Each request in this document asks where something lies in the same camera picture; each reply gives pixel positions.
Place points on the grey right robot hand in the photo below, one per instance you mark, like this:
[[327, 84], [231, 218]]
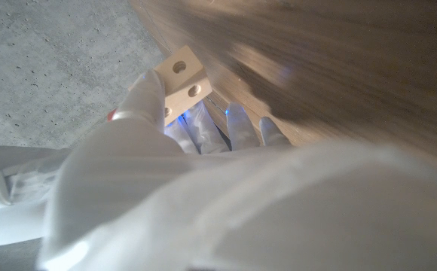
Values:
[[34, 180]]

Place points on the wooden block with holes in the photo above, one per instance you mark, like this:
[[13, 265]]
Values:
[[184, 81]]

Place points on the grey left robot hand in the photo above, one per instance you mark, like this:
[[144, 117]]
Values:
[[241, 211]]

